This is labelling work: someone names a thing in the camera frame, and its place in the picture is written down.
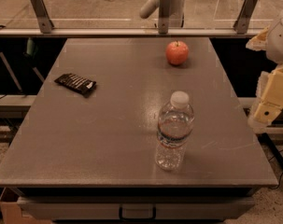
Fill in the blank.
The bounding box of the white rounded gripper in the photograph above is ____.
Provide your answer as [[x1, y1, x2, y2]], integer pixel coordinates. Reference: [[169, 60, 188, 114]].
[[246, 9, 283, 132]]

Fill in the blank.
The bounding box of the clear plastic water bottle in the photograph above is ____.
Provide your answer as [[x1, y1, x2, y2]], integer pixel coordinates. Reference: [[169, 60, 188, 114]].
[[155, 91, 194, 171]]

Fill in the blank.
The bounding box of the red apple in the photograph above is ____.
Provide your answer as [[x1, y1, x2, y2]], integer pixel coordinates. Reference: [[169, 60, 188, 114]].
[[165, 40, 189, 65]]

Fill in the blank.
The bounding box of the white pipe behind glass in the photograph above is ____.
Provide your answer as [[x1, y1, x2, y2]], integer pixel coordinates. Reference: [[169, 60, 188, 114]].
[[139, 0, 185, 28]]

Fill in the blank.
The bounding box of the dark snack bar wrapper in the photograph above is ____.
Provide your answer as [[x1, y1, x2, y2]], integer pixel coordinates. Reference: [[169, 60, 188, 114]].
[[54, 73, 96, 96]]

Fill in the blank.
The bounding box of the cardboard box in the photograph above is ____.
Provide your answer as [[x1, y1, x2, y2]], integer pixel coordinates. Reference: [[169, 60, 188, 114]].
[[0, 189, 51, 224]]

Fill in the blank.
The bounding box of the horizontal metal rail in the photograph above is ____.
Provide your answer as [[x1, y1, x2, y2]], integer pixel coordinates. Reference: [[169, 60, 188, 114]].
[[0, 28, 262, 38]]

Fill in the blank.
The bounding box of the right metal rail bracket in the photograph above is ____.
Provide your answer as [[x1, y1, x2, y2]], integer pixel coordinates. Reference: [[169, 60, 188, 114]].
[[233, 0, 258, 35]]

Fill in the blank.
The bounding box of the metal rail bracket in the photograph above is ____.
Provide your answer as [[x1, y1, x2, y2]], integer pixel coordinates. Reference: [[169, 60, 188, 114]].
[[30, 0, 53, 34], [158, 0, 171, 34], [233, 0, 258, 35]]

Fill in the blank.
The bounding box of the middle metal rail bracket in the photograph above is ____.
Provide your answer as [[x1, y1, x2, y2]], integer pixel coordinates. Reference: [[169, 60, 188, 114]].
[[158, 0, 171, 34]]

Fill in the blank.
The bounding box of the grey drawer with handle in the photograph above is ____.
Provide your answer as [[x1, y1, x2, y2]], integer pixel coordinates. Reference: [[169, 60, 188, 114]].
[[17, 197, 254, 222]]

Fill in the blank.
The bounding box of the left metal rail bracket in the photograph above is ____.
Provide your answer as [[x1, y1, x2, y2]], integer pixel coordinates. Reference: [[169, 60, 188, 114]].
[[30, 0, 53, 34]]

